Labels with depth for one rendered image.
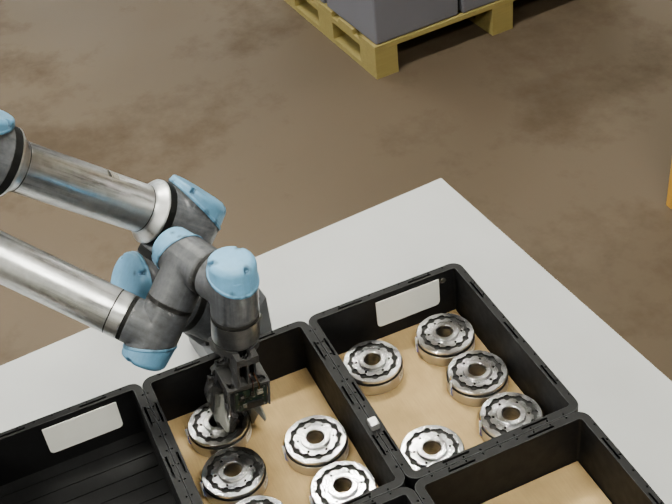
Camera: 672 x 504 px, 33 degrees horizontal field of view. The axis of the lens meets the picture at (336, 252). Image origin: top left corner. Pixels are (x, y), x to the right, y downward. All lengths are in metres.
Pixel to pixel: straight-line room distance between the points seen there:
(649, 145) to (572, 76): 0.50
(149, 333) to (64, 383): 0.55
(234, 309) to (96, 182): 0.35
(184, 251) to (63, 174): 0.25
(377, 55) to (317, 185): 0.69
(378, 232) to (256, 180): 1.44
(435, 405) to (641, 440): 0.38
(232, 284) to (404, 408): 0.43
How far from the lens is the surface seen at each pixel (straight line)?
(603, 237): 3.52
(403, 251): 2.39
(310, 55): 4.49
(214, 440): 1.87
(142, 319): 1.74
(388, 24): 4.22
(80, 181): 1.85
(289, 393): 1.95
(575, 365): 2.15
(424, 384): 1.94
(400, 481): 1.68
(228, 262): 1.64
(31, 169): 1.82
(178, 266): 1.71
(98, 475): 1.91
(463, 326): 1.99
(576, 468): 1.83
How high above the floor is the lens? 2.26
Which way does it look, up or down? 40 degrees down
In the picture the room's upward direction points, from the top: 7 degrees counter-clockwise
